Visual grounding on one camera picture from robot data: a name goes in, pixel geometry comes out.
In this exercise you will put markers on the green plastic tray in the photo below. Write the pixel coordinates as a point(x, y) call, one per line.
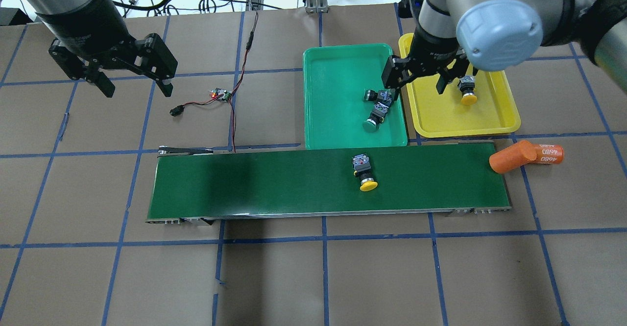
point(335, 81)

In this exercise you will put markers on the plain orange cylinder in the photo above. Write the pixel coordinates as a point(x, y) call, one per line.
point(513, 157)

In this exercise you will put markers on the small motor controller board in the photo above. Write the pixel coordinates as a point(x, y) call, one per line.
point(221, 95)

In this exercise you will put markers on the orange cylinder 4680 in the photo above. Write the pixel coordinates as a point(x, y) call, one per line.
point(548, 154)

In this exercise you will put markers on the yellow push button switch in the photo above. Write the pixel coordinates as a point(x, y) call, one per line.
point(466, 86)

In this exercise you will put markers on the green push button switch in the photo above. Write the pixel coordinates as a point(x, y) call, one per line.
point(382, 96)

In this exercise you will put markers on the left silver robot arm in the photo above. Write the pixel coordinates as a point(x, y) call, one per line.
point(91, 37)

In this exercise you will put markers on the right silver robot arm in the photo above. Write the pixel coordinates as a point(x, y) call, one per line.
point(492, 35)

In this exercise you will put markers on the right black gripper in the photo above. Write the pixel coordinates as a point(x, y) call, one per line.
point(435, 48)

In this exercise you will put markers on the black barrel plug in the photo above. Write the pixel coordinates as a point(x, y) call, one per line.
point(177, 111)

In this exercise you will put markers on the green conveyor belt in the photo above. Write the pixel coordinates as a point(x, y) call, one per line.
point(302, 183)

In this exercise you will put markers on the yellow plastic tray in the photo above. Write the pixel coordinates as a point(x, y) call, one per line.
point(439, 116)

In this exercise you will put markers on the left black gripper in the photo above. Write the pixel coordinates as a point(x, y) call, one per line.
point(84, 28)

